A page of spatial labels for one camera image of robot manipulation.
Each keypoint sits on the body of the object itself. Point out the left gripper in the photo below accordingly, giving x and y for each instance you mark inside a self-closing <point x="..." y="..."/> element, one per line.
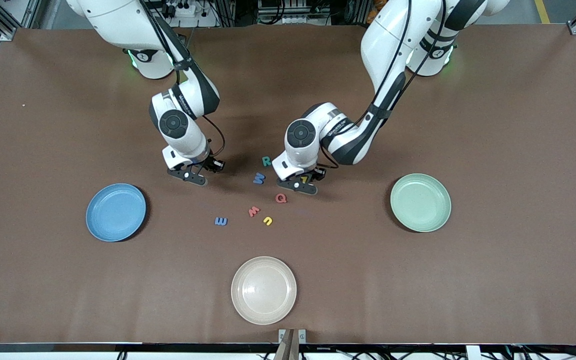
<point x="314" y="174"/>

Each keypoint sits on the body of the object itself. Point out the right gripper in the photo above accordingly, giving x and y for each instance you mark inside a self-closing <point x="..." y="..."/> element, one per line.
<point x="211" y="163"/>

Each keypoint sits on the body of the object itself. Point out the red foam letter Q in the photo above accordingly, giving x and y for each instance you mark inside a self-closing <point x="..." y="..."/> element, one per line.
<point x="277" y="198"/>

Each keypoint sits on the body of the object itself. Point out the teal foam letter R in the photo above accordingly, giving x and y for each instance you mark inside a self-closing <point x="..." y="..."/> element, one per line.
<point x="266" y="161"/>

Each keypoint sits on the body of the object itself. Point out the blue foam letter W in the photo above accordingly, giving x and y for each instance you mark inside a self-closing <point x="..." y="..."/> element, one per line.
<point x="258" y="178"/>

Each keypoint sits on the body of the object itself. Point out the blue foam letter m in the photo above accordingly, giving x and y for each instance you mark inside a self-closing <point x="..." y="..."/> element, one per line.
<point x="221" y="221"/>

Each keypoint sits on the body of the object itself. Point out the red foam letter m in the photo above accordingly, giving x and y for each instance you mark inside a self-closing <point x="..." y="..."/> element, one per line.
<point x="253" y="211"/>

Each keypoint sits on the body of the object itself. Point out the yellow foam letter n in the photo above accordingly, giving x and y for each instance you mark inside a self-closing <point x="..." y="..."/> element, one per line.
<point x="269" y="222"/>

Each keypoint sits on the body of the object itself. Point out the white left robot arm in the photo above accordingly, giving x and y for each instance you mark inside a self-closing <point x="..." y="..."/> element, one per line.
<point x="388" y="45"/>

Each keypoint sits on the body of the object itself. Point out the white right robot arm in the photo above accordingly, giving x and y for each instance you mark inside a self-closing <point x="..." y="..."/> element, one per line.
<point x="118" y="25"/>

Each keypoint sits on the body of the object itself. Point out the blue plate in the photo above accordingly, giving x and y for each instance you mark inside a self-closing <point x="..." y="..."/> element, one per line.
<point x="108" y="210"/>

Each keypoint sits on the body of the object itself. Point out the green plate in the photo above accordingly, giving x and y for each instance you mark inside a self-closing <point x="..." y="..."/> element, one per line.
<point x="420" y="202"/>

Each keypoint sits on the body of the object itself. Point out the beige plate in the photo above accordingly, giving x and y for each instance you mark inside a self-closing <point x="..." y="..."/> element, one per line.
<point x="263" y="290"/>

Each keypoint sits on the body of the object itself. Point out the white power strip with plugs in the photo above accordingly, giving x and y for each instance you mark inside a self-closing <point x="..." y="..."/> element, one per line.
<point x="188" y="10"/>

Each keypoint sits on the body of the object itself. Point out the white label tag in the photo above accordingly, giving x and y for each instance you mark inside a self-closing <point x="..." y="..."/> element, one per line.
<point x="473" y="352"/>

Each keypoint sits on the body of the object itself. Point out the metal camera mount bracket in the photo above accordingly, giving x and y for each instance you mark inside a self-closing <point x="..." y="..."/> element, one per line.
<point x="302" y="336"/>

